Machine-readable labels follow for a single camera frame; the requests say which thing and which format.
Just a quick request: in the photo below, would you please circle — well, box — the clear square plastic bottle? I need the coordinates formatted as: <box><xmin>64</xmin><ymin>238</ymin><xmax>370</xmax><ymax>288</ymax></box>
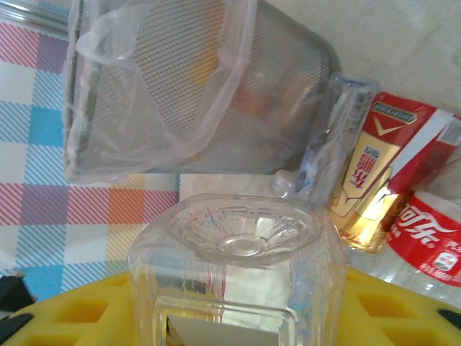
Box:
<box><xmin>127</xmin><ymin>192</ymin><xmax>349</xmax><ymax>346</ymax></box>

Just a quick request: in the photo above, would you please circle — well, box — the clear plastic bin liner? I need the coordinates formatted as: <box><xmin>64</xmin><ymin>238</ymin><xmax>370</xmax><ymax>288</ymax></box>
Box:
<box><xmin>61</xmin><ymin>0</ymin><xmax>259</xmax><ymax>177</ymax></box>

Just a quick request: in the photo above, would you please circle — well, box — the grey metal mesh waste bin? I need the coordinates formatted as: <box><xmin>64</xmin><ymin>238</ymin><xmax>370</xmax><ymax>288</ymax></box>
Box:
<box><xmin>61</xmin><ymin>0</ymin><xmax>341</xmax><ymax>181</ymax></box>

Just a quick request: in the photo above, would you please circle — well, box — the clear ribbed plastic bottle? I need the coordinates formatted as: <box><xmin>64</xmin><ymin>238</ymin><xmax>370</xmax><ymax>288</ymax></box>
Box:
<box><xmin>269</xmin><ymin>71</ymin><xmax>381</xmax><ymax>210</ymax></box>

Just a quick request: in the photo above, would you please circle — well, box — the aluminium frame corner post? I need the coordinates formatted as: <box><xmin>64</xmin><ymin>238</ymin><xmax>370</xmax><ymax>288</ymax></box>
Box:
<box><xmin>0</xmin><ymin>6</ymin><xmax>71</xmax><ymax>39</ymax></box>

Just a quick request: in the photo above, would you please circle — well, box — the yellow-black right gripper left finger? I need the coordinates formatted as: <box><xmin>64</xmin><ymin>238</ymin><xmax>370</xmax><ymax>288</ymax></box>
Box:
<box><xmin>0</xmin><ymin>268</ymin><xmax>136</xmax><ymax>346</ymax></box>

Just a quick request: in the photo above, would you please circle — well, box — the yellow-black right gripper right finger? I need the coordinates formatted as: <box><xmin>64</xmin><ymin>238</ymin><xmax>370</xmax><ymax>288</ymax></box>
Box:
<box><xmin>338</xmin><ymin>266</ymin><xmax>461</xmax><ymax>346</ymax></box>

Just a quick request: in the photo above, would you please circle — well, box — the clear cola bottle red label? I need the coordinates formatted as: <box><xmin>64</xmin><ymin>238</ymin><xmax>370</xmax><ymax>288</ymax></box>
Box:
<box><xmin>381</xmin><ymin>190</ymin><xmax>461</xmax><ymax>302</ymax></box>

